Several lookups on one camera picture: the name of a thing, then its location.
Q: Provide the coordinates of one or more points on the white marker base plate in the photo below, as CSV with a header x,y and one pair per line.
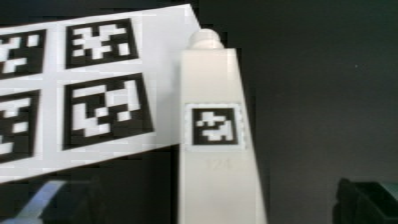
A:
x,y
88,89

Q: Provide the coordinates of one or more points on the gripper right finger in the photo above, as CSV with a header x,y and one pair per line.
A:
x,y
366,203

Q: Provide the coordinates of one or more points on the white desk leg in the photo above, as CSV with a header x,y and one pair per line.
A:
x,y
218,193

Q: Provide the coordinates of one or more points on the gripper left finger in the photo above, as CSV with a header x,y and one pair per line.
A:
x,y
28,215

